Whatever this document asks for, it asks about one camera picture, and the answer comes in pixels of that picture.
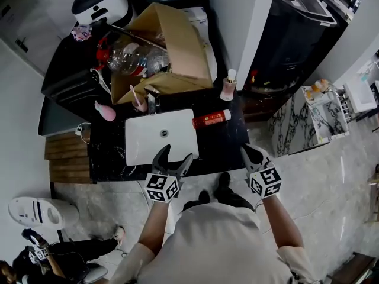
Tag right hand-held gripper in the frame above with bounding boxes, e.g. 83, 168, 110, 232
240, 143, 282, 200

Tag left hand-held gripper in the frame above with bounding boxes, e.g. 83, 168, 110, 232
144, 144, 194, 203

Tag red bottle with white cap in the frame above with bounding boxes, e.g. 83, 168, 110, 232
191, 109, 232, 130

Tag person's right forearm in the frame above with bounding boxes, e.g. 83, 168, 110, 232
262, 195, 305, 251

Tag person's left forearm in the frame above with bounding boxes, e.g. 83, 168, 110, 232
138, 199, 170, 256

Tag pink pump bottle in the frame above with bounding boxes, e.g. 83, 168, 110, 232
219, 69, 238, 101

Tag pink vase-shaped bottle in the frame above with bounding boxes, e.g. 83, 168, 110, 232
94, 100, 117, 122

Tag orange bottle with white cap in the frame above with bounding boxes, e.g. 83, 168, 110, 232
313, 79, 329, 93

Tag person's right black shoe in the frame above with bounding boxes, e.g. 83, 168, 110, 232
217, 172, 232, 195

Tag white rectangular sink basin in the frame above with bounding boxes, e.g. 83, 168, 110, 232
124, 108, 200, 167

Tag black marble vanity table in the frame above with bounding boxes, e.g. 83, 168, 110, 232
88, 87, 251, 183

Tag person's black trousers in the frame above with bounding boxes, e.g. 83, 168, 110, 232
182, 188, 255, 212

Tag dark wooden floor plinth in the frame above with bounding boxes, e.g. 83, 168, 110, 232
241, 96, 276, 124

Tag white marble-pattern cabinet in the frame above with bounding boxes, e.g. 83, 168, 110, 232
268, 84, 350, 159

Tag chrome faucet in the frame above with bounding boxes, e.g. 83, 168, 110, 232
144, 85, 162, 115

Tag pink cup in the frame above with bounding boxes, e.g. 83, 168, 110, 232
132, 98, 148, 112

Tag round dark tray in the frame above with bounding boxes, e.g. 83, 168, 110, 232
250, 81, 297, 96

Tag person's beige shirt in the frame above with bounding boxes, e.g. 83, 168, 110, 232
108, 202, 319, 284

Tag white power adapter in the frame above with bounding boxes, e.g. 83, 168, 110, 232
75, 122, 91, 137

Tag dark wooden staircase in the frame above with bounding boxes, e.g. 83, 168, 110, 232
44, 130, 91, 185

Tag dark grey landing platform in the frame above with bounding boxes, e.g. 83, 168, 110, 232
37, 96, 92, 137

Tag large open cardboard box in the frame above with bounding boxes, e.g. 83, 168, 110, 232
111, 2, 214, 105

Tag black microwave oven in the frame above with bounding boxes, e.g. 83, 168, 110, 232
41, 66, 112, 112

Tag large black appliance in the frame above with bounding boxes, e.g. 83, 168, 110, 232
248, 0, 338, 91

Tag grey padded chair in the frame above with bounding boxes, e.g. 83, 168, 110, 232
79, 263, 109, 284

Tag white rounded appliance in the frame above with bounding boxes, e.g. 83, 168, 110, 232
180, 7, 219, 79

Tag dark wooden bench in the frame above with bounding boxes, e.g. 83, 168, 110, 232
330, 253, 377, 284

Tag pink snack packet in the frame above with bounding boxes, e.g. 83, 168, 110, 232
70, 25, 92, 43

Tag white and black cooker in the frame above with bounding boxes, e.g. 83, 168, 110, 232
71, 0, 133, 28

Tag white door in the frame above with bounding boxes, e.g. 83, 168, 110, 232
0, 0, 72, 73

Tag chrome wire rack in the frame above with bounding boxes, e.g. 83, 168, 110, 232
336, 90, 352, 121

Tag white-handled black brush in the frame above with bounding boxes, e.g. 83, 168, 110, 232
90, 68, 112, 96

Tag black door handle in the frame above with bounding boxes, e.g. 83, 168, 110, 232
14, 37, 29, 53

